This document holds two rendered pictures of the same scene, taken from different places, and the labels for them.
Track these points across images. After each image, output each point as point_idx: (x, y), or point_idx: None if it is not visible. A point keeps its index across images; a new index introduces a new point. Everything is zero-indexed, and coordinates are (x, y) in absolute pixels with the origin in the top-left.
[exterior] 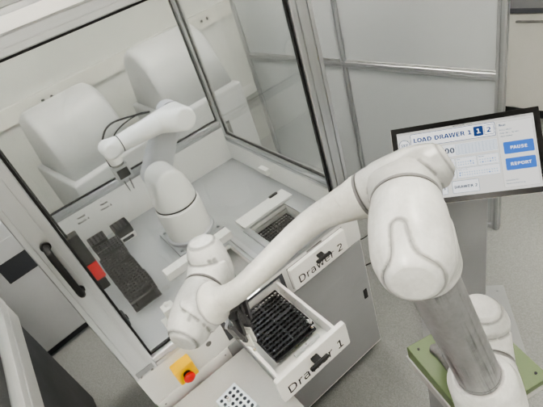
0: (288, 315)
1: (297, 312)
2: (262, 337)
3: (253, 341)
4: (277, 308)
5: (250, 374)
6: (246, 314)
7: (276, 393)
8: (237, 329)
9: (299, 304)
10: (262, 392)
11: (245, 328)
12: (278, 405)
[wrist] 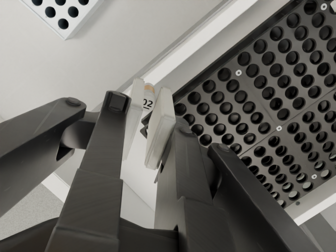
0: (286, 173)
1: (286, 198)
2: (224, 89)
3: (244, 28)
4: (326, 135)
5: (171, 3)
6: (215, 199)
7: (111, 77)
8: (2, 211)
9: (324, 187)
10: (118, 39)
11: (155, 140)
12: (81, 82)
